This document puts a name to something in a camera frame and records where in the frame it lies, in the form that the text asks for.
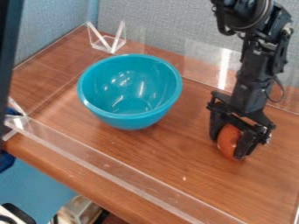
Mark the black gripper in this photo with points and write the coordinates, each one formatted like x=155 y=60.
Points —
x=242 y=109

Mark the orange and white toy mushroom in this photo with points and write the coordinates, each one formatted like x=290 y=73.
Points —
x=227 y=140

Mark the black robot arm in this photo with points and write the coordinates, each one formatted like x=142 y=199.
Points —
x=262 y=23

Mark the blue plastic bowl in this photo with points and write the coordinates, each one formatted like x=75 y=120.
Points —
x=130 y=90

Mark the clear acrylic front barrier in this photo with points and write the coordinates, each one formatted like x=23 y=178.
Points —
x=130 y=193

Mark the blue cloth object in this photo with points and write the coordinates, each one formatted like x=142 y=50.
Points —
x=7 y=159

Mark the black and white object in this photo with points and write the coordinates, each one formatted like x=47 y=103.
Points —
x=13 y=215

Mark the dark blurred foreground object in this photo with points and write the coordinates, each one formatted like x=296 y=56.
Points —
x=11 y=13

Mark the clear acrylic corner bracket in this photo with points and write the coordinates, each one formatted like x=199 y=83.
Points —
x=106 y=43

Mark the grey metal table frame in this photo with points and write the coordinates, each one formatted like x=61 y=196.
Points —
x=78 y=211

